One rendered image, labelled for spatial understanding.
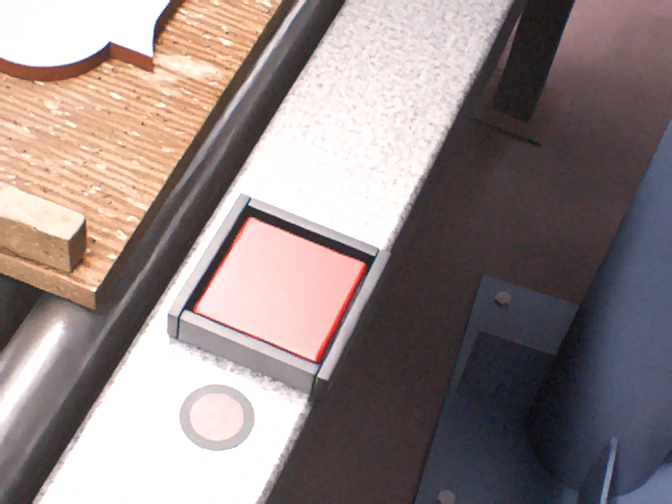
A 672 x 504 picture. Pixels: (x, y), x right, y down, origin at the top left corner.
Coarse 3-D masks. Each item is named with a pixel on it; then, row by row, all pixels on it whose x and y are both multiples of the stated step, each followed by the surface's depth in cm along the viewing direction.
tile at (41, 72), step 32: (0, 0) 63; (32, 0) 63; (64, 0) 63; (96, 0) 63; (128, 0) 64; (160, 0) 64; (0, 32) 61; (32, 32) 62; (64, 32) 62; (96, 32) 62; (128, 32) 62; (0, 64) 61; (32, 64) 61; (64, 64) 61; (96, 64) 62
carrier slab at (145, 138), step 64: (192, 0) 66; (256, 0) 67; (128, 64) 63; (192, 64) 63; (0, 128) 59; (64, 128) 60; (128, 128) 60; (192, 128) 61; (64, 192) 58; (128, 192) 58; (0, 256) 55; (128, 256) 57
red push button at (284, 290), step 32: (256, 224) 59; (256, 256) 58; (288, 256) 58; (320, 256) 58; (224, 288) 57; (256, 288) 57; (288, 288) 57; (320, 288) 57; (352, 288) 57; (224, 320) 56; (256, 320) 56; (288, 320) 56; (320, 320) 56; (288, 352) 55; (320, 352) 55
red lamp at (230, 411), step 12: (204, 396) 55; (216, 396) 55; (228, 396) 55; (204, 408) 54; (216, 408) 54; (228, 408) 55; (240, 408) 55; (192, 420) 54; (204, 420) 54; (216, 420) 54; (228, 420) 54; (240, 420) 54; (204, 432) 54; (216, 432) 54; (228, 432) 54
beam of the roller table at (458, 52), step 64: (384, 0) 71; (448, 0) 72; (512, 0) 72; (320, 64) 67; (384, 64) 68; (448, 64) 69; (320, 128) 65; (384, 128) 65; (448, 128) 66; (256, 192) 62; (320, 192) 62; (384, 192) 63; (192, 256) 59; (128, 384) 55; (192, 384) 55; (256, 384) 55; (128, 448) 53; (192, 448) 53; (256, 448) 54
